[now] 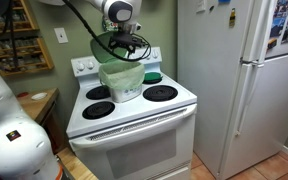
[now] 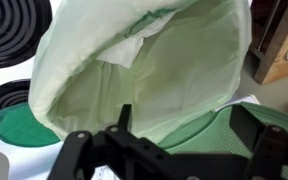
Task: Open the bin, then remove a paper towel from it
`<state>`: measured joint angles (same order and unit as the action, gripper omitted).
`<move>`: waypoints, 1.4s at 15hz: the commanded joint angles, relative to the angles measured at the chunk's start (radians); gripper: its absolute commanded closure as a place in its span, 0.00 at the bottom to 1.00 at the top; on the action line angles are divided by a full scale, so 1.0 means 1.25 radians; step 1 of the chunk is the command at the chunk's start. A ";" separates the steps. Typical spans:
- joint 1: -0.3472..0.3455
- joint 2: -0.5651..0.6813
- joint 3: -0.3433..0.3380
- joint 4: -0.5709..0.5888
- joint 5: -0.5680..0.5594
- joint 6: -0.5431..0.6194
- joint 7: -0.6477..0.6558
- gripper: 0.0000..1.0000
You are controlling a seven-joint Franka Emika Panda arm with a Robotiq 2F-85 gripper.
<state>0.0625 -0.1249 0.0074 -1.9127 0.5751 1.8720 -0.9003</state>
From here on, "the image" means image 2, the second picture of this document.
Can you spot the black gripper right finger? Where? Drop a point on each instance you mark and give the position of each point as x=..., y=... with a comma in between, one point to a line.
x=274, y=150

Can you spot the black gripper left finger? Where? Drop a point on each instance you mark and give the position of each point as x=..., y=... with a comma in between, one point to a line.
x=80, y=146

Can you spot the green bin lid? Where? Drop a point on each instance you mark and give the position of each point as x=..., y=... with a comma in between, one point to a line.
x=217, y=133

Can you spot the white paper towel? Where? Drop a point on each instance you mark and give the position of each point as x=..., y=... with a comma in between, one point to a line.
x=130, y=48

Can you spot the pale green bin liner bag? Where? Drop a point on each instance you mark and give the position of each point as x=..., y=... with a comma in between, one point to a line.
x=184, y=73

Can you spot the white electric stove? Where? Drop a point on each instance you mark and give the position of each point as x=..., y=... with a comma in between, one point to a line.
x=20, y=156

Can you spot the green round pot holder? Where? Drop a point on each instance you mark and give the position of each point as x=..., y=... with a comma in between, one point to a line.
x=20, y=128

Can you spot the wooden side counter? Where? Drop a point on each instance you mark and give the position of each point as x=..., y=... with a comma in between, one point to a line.
x=284, y=70

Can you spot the black coil stove burner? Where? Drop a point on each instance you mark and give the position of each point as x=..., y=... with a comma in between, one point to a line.
x=7, y=95
x=10, y=30

